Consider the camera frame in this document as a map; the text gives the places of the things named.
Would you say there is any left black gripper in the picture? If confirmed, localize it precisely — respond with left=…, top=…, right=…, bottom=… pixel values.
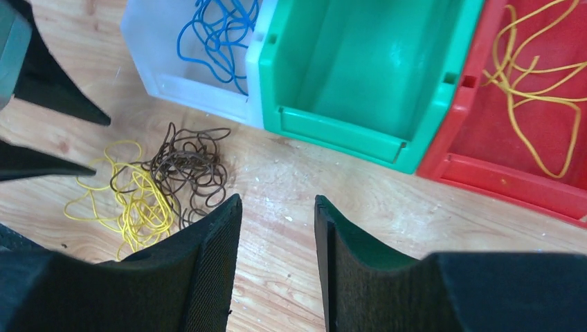
left=1, top=1, right=111, bottom=182

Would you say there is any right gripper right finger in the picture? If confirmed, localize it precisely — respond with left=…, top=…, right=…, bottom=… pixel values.
left=314, top=195, right=586, bottom=331

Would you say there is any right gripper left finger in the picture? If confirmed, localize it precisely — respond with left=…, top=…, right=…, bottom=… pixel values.
left=1, top=195, right=242, bottom=331

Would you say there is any yellow cable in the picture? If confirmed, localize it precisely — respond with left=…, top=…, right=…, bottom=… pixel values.
left=481, top=0, right=587, bottom=180
left=63, top=139, right=177, bottom=262

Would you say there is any brown cable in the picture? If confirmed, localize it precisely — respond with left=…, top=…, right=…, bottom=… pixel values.
left=109, top=122, right=232, bottom=230

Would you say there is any blue cable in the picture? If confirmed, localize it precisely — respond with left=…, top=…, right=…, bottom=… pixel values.
left=176, top=0, right=262, bottom=96

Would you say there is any white plastic bin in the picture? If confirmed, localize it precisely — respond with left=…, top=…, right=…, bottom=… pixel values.
left=120, top=1, right=277, bottom=129

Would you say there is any red plastic bin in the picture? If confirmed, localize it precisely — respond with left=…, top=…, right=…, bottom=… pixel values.
left=417, top=1, right=586, bottom=228

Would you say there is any green plastic bin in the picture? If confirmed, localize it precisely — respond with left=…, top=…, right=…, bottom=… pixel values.
left=258, top=0, right=484, bottom=174

